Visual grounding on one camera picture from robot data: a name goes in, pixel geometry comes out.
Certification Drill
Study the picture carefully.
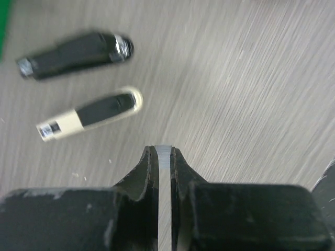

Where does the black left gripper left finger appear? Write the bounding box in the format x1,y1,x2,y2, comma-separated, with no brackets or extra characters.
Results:
1,146,159,250

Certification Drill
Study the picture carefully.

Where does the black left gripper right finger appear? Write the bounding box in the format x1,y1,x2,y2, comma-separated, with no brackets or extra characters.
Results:
170,147,332,250

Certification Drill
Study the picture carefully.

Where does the silver staple strip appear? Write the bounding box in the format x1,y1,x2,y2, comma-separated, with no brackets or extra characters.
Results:
155,145,172,169

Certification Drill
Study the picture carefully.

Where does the black deli stapler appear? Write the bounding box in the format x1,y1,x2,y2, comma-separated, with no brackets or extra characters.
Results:
16,30,135,80

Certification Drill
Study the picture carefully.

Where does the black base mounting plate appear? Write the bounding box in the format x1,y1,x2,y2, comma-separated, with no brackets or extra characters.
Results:
312,159,334,212

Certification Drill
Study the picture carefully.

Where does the green plastic tray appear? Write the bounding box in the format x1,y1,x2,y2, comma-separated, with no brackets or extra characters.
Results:
0,0,12,59

